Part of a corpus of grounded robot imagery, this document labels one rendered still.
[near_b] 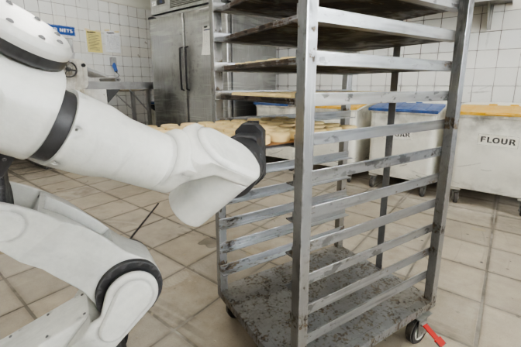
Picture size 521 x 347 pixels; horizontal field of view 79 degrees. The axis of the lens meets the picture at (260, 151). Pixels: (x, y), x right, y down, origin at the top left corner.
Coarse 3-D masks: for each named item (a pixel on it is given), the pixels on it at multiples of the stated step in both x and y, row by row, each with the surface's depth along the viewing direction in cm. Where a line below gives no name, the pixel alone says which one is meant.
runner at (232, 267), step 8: (328, 232) 143; (280, 248) 129; (288, 248) 132; (248, 256) 121; (256, 256) 123; (264, 256) 126; (272, 256) 127; (280, 256) 127; (224, 264) 116; (232, 264) 118; (240, 264) 120; (248, 264) 121; (256, 264) 121; (224, 272) 116; (232, 272) 116
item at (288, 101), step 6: (222, 96) 102; (228, 96) 98; (234, 96) 95; (240, 96) 92; (246, 96) 89; (252, 96) 86; (258, 96) 83; (270, 102) 79; (276, 102) 77; (282, 102) 75; (288, 102) 73; (294, 102) 71
